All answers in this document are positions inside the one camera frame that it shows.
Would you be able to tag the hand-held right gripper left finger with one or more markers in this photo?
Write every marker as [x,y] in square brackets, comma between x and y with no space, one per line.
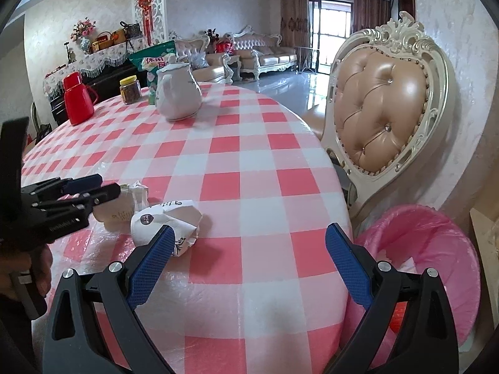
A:
[150,268]

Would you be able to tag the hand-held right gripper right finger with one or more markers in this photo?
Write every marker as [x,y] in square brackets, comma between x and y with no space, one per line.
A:
[349,265]

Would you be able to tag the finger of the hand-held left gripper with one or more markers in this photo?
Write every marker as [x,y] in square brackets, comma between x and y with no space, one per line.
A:
[105,193]
[87,181]

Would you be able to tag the paper cup gold print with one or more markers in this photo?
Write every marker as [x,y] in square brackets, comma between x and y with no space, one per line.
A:
[117,218]

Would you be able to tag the paper cup black ornament print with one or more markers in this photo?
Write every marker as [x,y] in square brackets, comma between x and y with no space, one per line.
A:
[175,218]

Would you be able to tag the pink lined trash bin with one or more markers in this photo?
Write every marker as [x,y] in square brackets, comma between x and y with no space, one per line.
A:
[429,241]

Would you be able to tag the person's left hand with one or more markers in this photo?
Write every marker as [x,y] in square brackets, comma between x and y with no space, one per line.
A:
[43,268]

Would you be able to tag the red thermos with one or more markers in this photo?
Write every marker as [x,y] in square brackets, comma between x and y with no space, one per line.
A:
[78,105]

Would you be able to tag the brown jar yellow lid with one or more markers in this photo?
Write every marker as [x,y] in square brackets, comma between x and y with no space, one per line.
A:
[130,93]

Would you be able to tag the black piano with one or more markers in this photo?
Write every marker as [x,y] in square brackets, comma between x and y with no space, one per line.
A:
[105,80]

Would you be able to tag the white floral teapot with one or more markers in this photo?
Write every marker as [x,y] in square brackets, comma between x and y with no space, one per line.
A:
[179,93]

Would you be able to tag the floral lace piano cloth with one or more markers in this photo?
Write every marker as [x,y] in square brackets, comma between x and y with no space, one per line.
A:
[101,56]

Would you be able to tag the pink checkered tablecloth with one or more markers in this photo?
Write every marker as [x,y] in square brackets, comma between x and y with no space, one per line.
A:
[249,187]

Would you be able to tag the green snack bag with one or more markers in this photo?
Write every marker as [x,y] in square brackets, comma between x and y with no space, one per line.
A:
[150,62]

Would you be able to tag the red yellow gift basket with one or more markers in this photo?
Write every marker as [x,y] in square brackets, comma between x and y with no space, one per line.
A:
[102,43]

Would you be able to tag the cardboard box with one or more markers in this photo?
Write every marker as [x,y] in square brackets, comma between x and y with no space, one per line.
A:
[487,241]

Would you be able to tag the woven yellow basket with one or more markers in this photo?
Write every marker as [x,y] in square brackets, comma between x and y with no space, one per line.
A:
[119,38]

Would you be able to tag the vase of pink flowers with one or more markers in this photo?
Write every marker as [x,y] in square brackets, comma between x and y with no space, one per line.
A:
[83,33]

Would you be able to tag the dark handbag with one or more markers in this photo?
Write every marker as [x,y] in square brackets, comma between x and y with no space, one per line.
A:
[132,30]

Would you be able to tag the ornate pink armchair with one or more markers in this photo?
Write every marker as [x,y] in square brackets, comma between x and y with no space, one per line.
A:
[206,66]

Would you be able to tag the white lattice screen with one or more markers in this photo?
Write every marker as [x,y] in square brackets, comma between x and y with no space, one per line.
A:
[160,7]

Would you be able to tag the red gift boxes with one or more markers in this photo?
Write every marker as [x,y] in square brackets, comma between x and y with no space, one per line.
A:
[224,46]

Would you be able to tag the glass side table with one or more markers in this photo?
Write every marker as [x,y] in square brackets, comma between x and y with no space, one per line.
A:
[305,60]

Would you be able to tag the ornate pink sofa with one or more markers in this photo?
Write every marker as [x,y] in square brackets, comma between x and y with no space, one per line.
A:
[269,56]

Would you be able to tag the balcony glass door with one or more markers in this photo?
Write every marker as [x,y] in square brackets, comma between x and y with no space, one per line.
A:
[331,35]

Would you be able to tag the brown patterned curtain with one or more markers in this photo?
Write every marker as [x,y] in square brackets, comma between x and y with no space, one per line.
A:
[294,27]
[372,11]

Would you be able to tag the red knot wall hanging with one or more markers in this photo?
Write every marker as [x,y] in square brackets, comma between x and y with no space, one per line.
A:
[145,4]

